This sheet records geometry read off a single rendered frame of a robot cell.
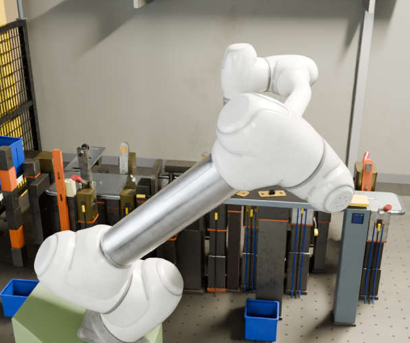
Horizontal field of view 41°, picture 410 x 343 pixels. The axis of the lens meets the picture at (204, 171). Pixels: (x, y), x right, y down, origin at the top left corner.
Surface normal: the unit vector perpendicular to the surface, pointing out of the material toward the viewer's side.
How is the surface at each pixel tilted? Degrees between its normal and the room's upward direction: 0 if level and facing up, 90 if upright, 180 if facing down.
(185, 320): 0
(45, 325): 44
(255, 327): 90
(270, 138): 82
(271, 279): 90
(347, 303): 90
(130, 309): 99
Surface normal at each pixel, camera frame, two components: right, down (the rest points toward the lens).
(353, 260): -0.14, 0.39
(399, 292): 0.00, -0.92
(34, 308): 0.69, -0.62
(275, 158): 0.15, 0.59
